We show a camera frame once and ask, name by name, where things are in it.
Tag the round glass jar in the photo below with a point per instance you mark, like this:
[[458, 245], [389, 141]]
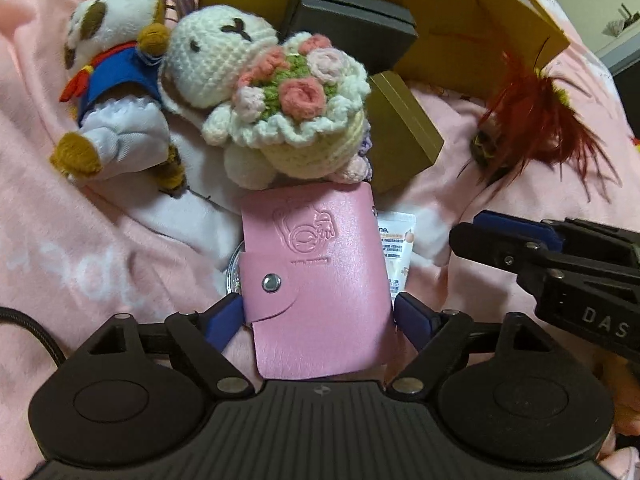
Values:
[[235, 275]]

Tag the yellow cardboard box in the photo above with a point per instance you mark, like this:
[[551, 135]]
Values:
[[450, 25]]

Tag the pink leather card wallet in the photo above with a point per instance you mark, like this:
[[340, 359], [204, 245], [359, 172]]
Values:
[[325, 300]]

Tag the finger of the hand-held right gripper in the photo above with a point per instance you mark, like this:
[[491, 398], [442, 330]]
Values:
[[500, 250], [515, 225]]

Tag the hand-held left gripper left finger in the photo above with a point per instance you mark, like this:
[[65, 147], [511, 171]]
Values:
[[220, 325]]

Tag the small patterned pouch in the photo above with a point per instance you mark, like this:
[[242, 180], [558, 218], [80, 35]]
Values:
[[617, 26]]

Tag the red green feather toy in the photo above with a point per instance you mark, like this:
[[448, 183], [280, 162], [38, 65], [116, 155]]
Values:
[[525, 125]]

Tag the white crochet bunny with bouquet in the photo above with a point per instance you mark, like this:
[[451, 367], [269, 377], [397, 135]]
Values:
[[215, 55]]

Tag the brown plush dog blue outfit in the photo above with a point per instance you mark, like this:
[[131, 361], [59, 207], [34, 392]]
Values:
[[120, 70]]

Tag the gold gift box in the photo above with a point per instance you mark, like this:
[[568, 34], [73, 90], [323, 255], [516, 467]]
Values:
[[400, 130]]

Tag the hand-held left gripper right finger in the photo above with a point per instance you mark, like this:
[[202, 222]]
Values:
[[412, 322]]

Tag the purple crochet flower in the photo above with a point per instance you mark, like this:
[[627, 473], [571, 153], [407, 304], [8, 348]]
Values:
[[366, 147]]

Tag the white lotion tube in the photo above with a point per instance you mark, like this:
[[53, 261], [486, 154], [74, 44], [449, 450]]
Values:
[[395, 245]]

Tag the dark grey gift box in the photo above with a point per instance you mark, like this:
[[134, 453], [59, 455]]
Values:
[[350, 20]]

